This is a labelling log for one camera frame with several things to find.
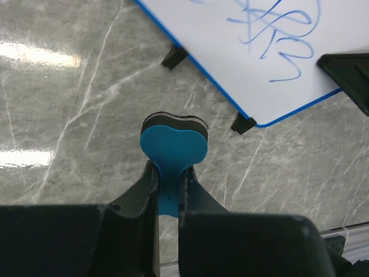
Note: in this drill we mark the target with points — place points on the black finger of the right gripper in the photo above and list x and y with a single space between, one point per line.
350 73

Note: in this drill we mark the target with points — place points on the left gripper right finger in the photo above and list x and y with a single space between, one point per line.
193 197

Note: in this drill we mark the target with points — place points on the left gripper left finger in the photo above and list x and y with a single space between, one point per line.
133 231

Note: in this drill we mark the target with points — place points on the blue heart-shaped eraser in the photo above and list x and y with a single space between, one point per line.
173 144

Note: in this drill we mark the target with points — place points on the blue-framed whiteboard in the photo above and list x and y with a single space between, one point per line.
262 55

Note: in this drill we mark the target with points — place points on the right black whiteboard foot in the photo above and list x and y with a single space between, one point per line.
241 124

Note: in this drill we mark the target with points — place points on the black whiteboard foot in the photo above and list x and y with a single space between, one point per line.
241 124
174 57

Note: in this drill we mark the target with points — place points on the left black whiteboard foot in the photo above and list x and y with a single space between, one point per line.
174 57

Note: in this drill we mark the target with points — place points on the aluminium mounting rail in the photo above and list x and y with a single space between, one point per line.
269 246

